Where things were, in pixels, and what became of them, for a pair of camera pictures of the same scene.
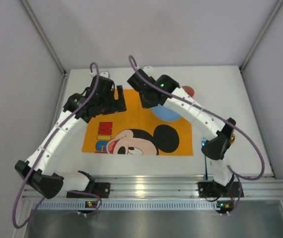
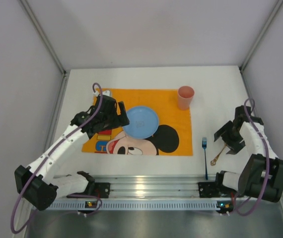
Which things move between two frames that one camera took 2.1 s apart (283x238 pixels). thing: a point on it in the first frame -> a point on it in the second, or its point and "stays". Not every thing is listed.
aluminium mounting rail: [254, 186] stays
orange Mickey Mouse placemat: [137, 131] stays
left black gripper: [119, 99] -> [115, 114]
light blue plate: [165, 113] -> [143, 122]
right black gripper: [147, 100] -> [230, 137]
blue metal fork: [203, 143] stays
